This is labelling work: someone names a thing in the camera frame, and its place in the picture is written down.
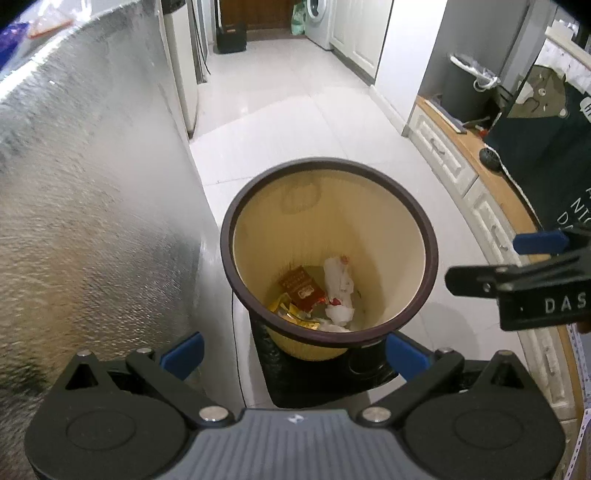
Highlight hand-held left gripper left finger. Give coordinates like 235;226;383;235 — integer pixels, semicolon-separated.
53;330;241;426

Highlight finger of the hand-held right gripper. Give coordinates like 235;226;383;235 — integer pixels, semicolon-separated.
512;228;591;259
444;264;525;297

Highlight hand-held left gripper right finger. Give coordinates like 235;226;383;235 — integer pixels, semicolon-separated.
355;333;539;426

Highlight gold snack packet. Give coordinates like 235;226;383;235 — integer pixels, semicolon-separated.
269;295;321;330

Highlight yellow bin brown rim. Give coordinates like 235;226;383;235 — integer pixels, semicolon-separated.
221;157;438;361

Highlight red snack box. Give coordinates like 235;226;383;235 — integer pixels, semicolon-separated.
278;265;324;309

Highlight clear plastic bag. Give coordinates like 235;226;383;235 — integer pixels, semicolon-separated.
25;4;75;40

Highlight purple snack bag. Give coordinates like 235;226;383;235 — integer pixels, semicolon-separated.
0;21;28;70

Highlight dark printed cloth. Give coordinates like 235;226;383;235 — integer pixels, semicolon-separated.
487;65;591;232

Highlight low cabinet wooden top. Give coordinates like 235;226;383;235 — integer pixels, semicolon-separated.
406;95;591;421

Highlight black bin white liner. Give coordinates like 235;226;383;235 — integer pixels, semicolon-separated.
441;53;502;125

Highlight white kitchen cabinets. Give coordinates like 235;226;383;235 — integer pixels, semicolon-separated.
330;0;395;86

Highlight white refrigerator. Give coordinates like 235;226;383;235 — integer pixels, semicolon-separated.
159;0;211;139

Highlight white washing machine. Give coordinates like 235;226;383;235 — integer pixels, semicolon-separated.
302;0;335;51

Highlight green bag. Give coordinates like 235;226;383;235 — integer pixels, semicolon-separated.
290;0;309;37

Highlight black speaker box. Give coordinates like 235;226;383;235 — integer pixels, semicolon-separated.
216;22;247;55

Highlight brown wooden door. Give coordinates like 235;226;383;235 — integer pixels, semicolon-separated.
219;0;296;31

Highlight white perforated rack post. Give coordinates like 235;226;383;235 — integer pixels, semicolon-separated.
566;406;591;480

